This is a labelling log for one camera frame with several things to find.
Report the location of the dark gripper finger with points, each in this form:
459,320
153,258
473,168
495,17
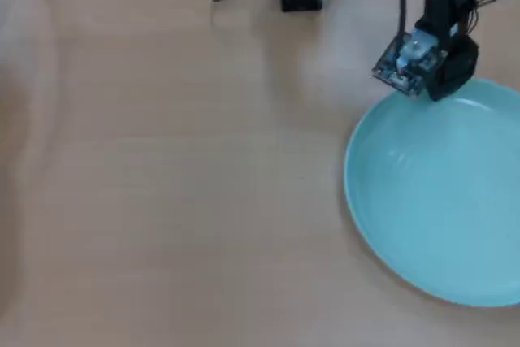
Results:
436,87
461,64

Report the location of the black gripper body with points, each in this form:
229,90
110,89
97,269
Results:
445,16

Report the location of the green round bowl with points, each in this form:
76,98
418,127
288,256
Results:
438,200

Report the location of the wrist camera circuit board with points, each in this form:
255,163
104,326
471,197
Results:
406,58

